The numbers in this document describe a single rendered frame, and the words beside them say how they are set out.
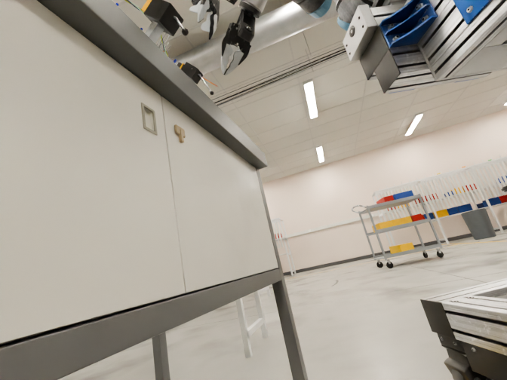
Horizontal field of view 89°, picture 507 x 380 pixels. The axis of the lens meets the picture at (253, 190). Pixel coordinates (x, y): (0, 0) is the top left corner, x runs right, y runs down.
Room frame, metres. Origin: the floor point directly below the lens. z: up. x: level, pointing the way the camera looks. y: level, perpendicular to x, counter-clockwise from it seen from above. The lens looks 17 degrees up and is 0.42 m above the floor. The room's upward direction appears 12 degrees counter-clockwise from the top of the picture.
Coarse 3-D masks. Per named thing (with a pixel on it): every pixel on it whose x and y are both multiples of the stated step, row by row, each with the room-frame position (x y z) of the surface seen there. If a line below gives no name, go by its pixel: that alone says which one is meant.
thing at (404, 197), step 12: (408, 192) 4.13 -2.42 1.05; (384, 204) 4.11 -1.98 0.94; (396, 204) 4.35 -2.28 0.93; (360, 216) 4.59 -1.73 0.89; (408, 216) 4.15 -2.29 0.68; (420, 216) 4.13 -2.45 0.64; (384, 228) 4.11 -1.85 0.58; (396, 228) 4.10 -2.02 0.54; (432, 228) 4.08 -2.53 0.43; (420, 240) 4.55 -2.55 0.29; (372, 252) 4.59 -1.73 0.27; (384, 252) 4.12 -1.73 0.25; (396, 252) 4.32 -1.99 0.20; (408, 252) 4.10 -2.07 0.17
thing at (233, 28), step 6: (240, 6) 0.60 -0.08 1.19; (246, 6) 0.59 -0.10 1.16; (252, 6) 0.59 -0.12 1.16; (252, 12) 0.60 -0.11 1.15; (258, 12) 0.61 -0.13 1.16; (234, 24) 0.62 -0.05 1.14; (228, 30) 0.66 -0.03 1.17; (234, 30) 0.63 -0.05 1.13; (234, 36) 0.64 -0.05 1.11; (234, 42) 0.65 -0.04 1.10; (240, 42) 0.65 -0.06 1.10; (246, 42) 0.66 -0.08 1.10; (240, 48) 0.67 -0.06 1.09
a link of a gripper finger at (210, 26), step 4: (208, 16) 0.72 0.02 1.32; (212, 16) 0.71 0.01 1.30; (216, 16) 0.72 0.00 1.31; (208, 20) 0.72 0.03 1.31; (212, 20) 0.71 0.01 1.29; (216, 20) 0.72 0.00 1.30; (204, 24) 0.73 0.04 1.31; (208, 24) 0.73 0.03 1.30; (212, 24) 0.72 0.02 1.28; (216, 24) 0.73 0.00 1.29; (204, 28) 0.74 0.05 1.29; (208, 28) 0.74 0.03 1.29; (212, 28) 0.73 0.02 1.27; (216, 28) 0.74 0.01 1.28; (212, 32) 0.73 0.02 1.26; (212, 36) 0.74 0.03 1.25
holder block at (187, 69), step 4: (188, 64) 0.71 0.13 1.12; (184, 68) 0.72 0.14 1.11; (188, 68) 0.71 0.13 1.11; (192, 68) 0.71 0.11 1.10; (196, 68) 0.71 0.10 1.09; (184, 72) 0.72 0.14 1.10; (188, 72) 0.72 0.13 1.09; (192, 72) 0.71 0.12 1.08; (196, 72) 0.72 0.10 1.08; (200, 72) 0.73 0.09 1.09; (188, 76) 0.72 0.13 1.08; (192, 76) 0.72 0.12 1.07; (196, 76) 0.73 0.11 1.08; (192, 80) 0.73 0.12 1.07; (196, 80) 0.74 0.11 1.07
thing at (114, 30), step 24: (48, 0) 0.24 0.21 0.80; (72, 0) 0.24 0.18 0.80; (96, 0) 0.27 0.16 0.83; (72, 24) 0.27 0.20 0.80; (96, 24) 0.28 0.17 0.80; (120, 24) 0.31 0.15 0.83; (120, 48) 0.33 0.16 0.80; (144, 48) 0.35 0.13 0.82; (144, 72) 0.38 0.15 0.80; (168, 72) 0.41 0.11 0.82; (168, 96) 0.46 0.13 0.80; (192, 96) 0.49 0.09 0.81; (216, 120) 0.59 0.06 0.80; (240, 144) 0.75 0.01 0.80
